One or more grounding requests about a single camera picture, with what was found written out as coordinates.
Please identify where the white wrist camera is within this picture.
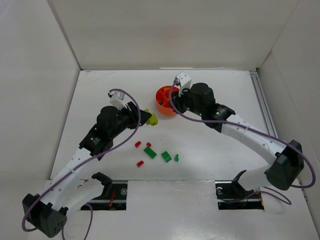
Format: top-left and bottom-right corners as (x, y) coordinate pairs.
(174, 72), (192, 96)
(108, 91), (126, 110)

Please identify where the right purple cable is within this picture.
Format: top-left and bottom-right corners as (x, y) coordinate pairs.
(168, 77), (317, 206)

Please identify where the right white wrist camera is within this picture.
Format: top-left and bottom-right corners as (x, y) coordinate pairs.
(174, 72), (192, 96)

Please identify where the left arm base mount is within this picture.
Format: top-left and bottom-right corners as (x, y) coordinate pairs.
(81, 172), (128, 211)

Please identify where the aluminium rail right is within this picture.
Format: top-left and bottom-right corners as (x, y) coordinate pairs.
(249, 70), (278, 137)

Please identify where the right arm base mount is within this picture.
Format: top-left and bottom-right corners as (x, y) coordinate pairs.
(215, 170), (265, 210)

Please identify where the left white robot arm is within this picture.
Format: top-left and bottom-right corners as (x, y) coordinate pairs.
(22, 102), (152, 238)

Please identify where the orange round divided container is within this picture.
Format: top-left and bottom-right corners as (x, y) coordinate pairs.
(155, 85), (176, 116)

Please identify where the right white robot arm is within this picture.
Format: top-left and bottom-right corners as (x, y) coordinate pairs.
(169, 80), (304, 192)

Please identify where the green square lego brick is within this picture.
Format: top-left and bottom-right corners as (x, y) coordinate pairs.
(161, 151), (172, 163)

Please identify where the small green sloped lego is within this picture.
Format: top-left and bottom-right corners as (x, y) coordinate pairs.
(174, 154), (179, 162)

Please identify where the small red lego upper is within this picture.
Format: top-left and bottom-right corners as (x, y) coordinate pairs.
(134, 141), (142, 148)

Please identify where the red lego brick lower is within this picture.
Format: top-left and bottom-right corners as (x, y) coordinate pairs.
(136, 160), (144, 168)

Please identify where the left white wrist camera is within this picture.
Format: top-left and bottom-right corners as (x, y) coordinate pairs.
(108, 91), (126, 110)

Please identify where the green long lego brick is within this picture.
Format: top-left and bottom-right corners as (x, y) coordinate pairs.
(143, 146), (157, 159)

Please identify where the lime long lego brick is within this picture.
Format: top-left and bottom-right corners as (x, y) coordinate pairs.
(146, 113), (159, 126)

